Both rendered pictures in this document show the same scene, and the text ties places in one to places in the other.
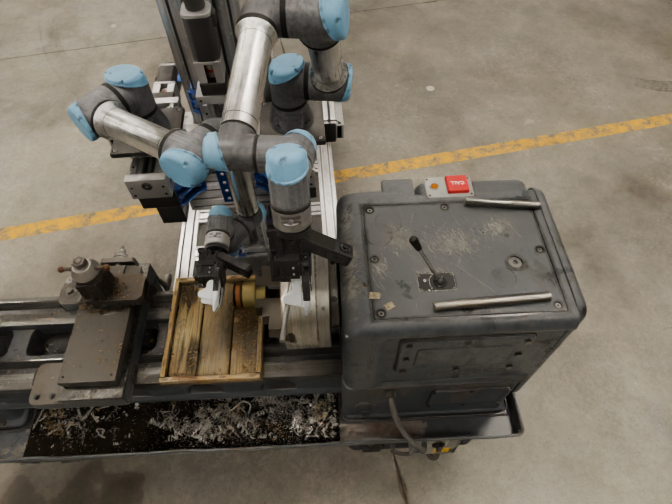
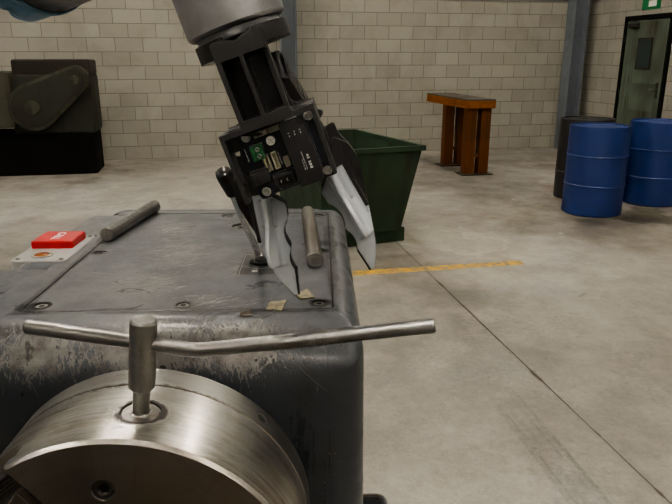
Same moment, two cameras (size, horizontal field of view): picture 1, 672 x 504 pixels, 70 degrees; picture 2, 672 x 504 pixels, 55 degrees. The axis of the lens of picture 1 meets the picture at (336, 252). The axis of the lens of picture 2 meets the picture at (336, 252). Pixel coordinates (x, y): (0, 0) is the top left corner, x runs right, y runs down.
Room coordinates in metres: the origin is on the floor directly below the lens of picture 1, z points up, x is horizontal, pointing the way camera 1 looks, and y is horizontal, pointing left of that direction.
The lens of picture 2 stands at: (0.51, 0.58, 1.53)
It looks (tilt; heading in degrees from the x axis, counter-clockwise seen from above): 17 degrees down; 270
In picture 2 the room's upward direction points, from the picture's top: straight up
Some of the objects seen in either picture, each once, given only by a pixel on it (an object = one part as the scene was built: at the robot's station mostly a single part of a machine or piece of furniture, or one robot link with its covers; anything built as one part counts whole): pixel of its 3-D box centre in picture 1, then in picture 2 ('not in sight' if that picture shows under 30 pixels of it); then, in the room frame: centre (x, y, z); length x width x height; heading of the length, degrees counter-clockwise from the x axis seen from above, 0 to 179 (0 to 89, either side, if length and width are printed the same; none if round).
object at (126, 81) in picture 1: (128, 89); not in sight; (1.29, 0.64, 1.33); 0.13 x 0.12 x 0.14; 145
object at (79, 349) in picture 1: (104, 318); not in sight; (0.69, 0.72, 0.95); 0.43 x 0.17 x 0.05; 1
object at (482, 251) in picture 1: (440, 283); (199, 372); (0.72, -0.31, 1.06); 0.59 x 0.48 x 0.39; 91
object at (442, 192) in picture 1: (447, 192); (57, 263); (0.92, -0.32, 1.23); 0.13 x 0.08 x 0.05; 91
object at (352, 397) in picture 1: (414, 363); not in sight; (0.72, -0.30, 0.43); 0.60 x 0.48 x 0.86; 91
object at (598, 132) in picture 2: not in sight; (595, 169); (-2.13, -5.86, 0.44); 0.59 x 0.59 x 0.88
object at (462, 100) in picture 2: not in sight; (457, 131); (-1.24, -8.74, 0.50); 1.61 x 0.44 x 1.00; 101
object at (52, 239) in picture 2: (456, 184); (59, 242); (0.92, -0.35, 1.26); 0.06 x 0.06 x 0.02; 1
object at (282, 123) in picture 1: (290, 109); not in sight; (1.33, 0.14, 1.21); 0.15 x 0.15 x 0.10
